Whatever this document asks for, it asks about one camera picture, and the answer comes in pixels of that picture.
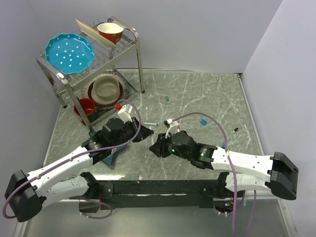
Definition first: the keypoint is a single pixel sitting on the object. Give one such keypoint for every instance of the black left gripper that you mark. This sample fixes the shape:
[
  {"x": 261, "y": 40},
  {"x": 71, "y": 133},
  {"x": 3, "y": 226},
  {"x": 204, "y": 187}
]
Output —
[{"x": 143, "y": 133}]

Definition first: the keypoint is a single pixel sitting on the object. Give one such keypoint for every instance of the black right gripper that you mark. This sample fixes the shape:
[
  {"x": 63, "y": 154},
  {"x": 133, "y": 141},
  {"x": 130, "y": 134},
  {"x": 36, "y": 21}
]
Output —
[{"x": 159, "y": 148}]

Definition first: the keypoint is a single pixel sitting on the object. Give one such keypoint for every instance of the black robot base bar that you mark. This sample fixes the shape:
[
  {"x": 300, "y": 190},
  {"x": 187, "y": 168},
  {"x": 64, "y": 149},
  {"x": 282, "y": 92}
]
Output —
[{"x": 159, "y": 193}]

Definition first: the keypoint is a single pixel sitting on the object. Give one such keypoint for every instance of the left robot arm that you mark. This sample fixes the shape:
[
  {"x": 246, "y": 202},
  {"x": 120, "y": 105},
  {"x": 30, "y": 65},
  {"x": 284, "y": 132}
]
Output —
[{"x": 28, "y": 193}]

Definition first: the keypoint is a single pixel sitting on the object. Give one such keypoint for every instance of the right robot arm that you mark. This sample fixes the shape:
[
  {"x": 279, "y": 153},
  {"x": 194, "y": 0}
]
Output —
[{"x": 276, "y": 173}]

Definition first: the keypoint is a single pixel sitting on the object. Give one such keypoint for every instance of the thin white pen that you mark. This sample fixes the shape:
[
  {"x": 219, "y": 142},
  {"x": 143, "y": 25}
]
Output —
[{"x": 149, "y": 123}]

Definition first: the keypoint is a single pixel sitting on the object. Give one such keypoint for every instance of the blue pen cap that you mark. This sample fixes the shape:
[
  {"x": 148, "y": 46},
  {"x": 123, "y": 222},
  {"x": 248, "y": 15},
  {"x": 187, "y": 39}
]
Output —
[{"x": 204, "y": 122}]

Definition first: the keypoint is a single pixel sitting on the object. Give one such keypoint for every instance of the blue star shaped dish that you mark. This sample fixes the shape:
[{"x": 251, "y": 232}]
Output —
[{"x": 97, "y": 140}]

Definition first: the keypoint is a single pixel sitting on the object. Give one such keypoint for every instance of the beige bowl on rack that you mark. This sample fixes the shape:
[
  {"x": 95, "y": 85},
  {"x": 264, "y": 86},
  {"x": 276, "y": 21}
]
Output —
[{"x": 106, "y": 87}]

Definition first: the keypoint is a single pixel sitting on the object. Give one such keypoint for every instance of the red cup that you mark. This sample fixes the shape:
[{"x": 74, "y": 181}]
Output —
[{"x": 88, "y": 107}]

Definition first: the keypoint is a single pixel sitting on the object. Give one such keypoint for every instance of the metal dish rack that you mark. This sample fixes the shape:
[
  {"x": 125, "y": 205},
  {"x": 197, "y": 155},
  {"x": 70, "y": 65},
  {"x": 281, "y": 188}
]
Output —
[{"x": 67, "y": 88}]

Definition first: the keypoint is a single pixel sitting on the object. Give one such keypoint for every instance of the red and white bowl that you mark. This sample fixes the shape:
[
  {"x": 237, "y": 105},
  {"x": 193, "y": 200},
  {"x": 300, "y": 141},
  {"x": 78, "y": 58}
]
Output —
[{"x": 111, "y": 31}]

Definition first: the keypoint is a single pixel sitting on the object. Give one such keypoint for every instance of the blue polka dot plate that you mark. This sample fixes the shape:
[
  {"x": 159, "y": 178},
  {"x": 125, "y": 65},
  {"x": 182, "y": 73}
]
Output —
[{"x": 69, "y": 53}]

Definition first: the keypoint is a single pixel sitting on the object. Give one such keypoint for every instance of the beige rectangular plate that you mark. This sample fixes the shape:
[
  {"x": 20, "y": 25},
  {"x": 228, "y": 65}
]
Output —
[{"x": 95, "y": 35}]

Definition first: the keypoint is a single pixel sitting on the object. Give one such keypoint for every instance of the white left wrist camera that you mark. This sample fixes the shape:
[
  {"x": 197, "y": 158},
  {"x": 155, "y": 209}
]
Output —
[{"x": 124, "y": 112}]

